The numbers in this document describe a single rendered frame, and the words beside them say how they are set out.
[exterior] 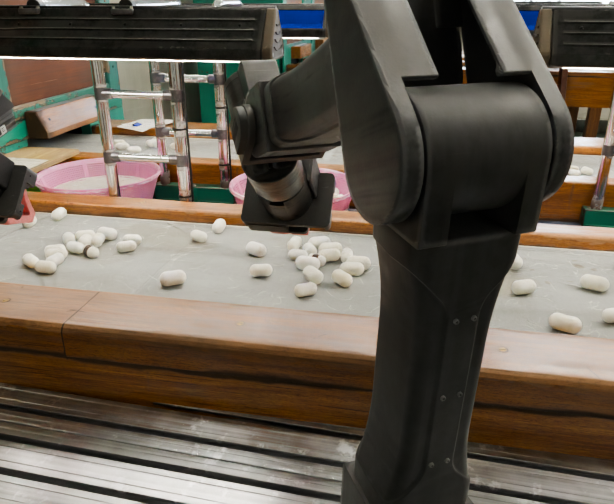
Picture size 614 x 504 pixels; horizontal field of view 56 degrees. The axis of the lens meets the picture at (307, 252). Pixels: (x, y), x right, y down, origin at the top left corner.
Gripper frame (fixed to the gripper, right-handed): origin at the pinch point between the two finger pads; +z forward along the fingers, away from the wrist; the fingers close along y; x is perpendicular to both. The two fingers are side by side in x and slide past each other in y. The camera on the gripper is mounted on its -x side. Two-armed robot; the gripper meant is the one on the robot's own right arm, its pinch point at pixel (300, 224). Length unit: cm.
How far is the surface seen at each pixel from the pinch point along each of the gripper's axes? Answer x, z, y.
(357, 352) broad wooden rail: 16.0, -4.8, -9.2
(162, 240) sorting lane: -2.8, 21.2, 27.8
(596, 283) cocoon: 0.6, 14.9, -40.1
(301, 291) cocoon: 7.0, 7.8, 0.2
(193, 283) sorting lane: 6.7, 10.0, 16.6
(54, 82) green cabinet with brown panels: -57, 59, 86
